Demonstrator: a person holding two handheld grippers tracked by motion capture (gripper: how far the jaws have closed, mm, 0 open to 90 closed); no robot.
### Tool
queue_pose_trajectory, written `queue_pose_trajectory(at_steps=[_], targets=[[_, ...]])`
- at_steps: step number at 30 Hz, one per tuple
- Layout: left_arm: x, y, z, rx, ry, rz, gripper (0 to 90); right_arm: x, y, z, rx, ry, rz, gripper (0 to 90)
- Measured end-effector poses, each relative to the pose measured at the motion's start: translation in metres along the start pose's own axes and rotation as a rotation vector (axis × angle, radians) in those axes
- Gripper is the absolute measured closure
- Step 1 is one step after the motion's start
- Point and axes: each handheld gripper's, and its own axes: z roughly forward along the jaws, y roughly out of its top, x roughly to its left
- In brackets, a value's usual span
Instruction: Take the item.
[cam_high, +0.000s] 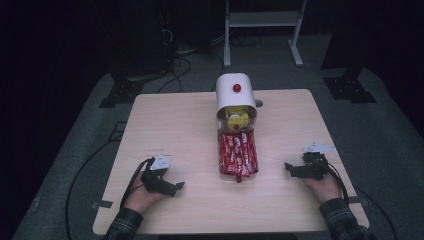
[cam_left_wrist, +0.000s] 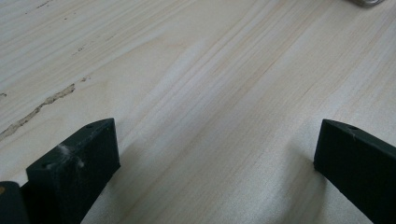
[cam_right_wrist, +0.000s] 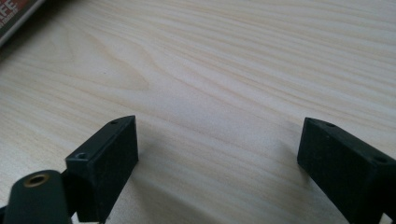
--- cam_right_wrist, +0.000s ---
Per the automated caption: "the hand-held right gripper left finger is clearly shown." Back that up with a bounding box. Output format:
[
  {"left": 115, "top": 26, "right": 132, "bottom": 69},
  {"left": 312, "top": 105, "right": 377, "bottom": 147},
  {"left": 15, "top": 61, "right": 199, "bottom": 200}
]
[{"left": 64, "top": 115, "right": 139, "bottom": 224}]

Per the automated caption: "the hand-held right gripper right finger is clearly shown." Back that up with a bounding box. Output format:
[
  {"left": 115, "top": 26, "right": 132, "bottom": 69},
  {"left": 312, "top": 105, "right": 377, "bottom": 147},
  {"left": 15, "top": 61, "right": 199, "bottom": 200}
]
[{"left": 296, "top": 117, "right": 396, "bottom": 224}]

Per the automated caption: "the red printed box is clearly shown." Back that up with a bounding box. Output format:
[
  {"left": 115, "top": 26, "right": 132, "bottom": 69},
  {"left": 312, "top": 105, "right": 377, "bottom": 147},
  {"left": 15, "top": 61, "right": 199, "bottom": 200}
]
[{"left": 0, "top": 0, "right": 47, "bottom": 49}]

